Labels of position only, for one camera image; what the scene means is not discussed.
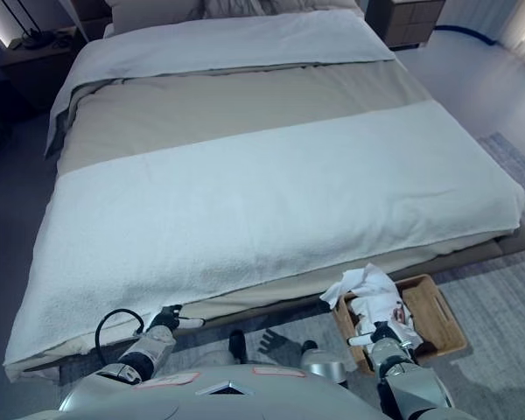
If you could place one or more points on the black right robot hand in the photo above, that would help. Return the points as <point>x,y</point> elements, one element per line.
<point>381,332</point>

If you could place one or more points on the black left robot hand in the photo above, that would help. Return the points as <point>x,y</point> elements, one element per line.
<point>166,318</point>

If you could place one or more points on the white clothes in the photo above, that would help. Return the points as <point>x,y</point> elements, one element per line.
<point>374,293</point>

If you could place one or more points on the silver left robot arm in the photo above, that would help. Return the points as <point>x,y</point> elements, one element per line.
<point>144,352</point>

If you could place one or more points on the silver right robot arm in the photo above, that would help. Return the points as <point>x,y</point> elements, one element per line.
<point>398,372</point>

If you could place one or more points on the woven wooden basket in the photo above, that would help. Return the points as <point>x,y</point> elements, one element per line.
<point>437,319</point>

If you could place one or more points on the silver right robot leg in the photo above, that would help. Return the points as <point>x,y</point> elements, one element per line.
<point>321,363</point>

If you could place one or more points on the silver robot leg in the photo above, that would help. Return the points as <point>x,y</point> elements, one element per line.
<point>237,345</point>
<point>321,363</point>

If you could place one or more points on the silver left robot leg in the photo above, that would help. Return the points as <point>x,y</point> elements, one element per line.
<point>237,345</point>

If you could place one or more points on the silver robot torso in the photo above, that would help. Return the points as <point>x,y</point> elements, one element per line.
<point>227,398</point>

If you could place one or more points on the white terry blanket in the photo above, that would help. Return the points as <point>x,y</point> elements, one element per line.
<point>245,210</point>

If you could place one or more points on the beige duvet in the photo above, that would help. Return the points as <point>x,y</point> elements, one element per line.
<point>245,105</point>

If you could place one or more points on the dark low nightstand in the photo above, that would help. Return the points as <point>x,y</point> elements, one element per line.
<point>35,70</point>

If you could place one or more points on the white folded top sheet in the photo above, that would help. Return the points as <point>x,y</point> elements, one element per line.
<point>227,44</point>

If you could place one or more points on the brown drawer nightstand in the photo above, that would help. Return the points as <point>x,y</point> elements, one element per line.
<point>404,22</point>

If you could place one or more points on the furry grey-brown pillow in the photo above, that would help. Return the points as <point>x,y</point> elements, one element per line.
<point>240,6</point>

